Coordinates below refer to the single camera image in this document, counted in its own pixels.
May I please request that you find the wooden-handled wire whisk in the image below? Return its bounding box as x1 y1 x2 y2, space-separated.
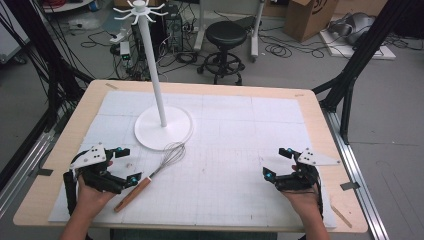
113 142 187 214

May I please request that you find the person's left hand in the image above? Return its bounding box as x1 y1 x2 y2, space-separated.
73 159 117 218

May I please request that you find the clear plastic bag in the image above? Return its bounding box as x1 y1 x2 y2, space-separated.
67 17 102 32

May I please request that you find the aluminium rail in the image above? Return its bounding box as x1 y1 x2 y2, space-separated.
320 107 390 240
0 128 58 219

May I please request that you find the small white box device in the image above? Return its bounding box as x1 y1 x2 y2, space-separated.
119 41 132 62

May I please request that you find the white power strip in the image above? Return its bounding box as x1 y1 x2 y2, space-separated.
109 27 130 44

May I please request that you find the round white table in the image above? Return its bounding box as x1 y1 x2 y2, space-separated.
42 0 95 14

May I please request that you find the black round stool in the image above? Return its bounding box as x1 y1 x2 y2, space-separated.
196 20 248 86

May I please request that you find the coiled black floor cable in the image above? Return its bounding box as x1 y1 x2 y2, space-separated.
264 43 294 60

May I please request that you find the black metal stand frame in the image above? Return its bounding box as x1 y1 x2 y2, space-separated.
2 0 95 132
312 0 419 145

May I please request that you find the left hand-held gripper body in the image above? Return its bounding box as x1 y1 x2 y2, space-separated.
69 142 128 195

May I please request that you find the black strap cable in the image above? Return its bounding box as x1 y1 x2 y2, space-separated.
314 173 325 219
62 170 78 217

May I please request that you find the black computer tower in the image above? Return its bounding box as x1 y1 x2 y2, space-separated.
162 3 185 54

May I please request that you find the white grid mat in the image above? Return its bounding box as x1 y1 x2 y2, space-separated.
48 90 338 230

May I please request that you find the thin wooden stick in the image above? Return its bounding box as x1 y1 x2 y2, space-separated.
329 203 354 230

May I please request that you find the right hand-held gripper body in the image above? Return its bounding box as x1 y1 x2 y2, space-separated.
275 147 342 193

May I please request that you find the white hook stand rack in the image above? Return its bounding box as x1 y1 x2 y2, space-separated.
112 0 194 152

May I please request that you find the brown cardboard box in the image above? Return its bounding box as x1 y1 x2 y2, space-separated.
283 0 338 43

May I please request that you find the white flat floor board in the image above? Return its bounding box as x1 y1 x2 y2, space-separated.
319 29 397 61

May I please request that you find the grey moulded device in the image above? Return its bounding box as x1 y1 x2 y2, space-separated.
327 12 377 46

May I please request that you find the white frame leg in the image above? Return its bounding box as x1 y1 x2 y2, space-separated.
249 0 267 63
193 0 208 52

